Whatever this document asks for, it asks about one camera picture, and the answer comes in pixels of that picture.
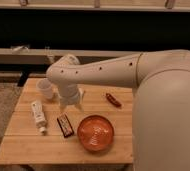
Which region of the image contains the dark chocolate bar wrapper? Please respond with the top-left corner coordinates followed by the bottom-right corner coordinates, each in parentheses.
top-left (57, 114), bottom-right (74, 138)

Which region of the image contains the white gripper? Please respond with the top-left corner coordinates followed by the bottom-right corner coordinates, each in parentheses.
top-left (58, 84), bottom-right (83, 112)

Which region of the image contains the translucent white plastic cup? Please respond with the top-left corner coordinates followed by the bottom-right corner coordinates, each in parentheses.
top-left (36, 78), bottom-right (54, 99)

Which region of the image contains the orange bowl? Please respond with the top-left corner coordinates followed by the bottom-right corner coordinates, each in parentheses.
top-left (77, 115), bottom-right (114, 152)

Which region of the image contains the wooden table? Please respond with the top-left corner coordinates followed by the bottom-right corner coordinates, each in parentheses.
top-left (0, 78), bottom-right (133, 164)

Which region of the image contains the wooden rail shelf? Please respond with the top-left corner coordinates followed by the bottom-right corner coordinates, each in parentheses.
top-left (0, 48), bottom-right (136, 65)

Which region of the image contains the white lotion bottle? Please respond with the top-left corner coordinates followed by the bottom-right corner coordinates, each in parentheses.
top-left (31, 100), bottom-right (47, 134)

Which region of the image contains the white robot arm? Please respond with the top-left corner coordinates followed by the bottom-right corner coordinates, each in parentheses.
top-left (46, 50), bottom-right (190, 171)

